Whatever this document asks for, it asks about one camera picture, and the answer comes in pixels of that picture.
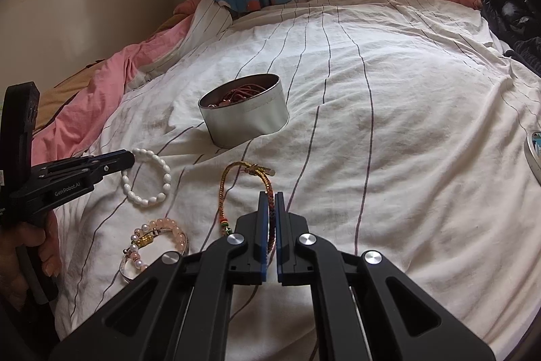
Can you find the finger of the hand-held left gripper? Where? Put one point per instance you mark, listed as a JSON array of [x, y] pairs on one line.
[[67, 189], [84, 163]]

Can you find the round printed tin lid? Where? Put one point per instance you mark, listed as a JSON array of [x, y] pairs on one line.
[[536, 158]]

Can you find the person's left hand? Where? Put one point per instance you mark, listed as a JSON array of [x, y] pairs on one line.
[[50, 247]]

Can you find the dark knit cloth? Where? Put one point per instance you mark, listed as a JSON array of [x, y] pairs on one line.
[[530, 56]]

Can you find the brown cloth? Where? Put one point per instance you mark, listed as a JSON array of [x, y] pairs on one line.
[[63, 94]]

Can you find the round silver tin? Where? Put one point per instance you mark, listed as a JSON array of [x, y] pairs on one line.
[[249, 124]]

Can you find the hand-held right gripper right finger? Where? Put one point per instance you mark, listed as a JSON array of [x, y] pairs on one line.
[[280, 225]]

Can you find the pink blanket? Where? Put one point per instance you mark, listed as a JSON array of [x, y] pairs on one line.
[[110, 73]]

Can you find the black puffer jacket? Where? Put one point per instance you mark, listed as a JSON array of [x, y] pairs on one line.
[[507, 10]]

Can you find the silver bangle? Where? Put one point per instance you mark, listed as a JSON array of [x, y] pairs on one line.
[[126, 274]]

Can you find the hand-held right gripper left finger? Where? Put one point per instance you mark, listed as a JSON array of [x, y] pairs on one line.
[[264, 225]]

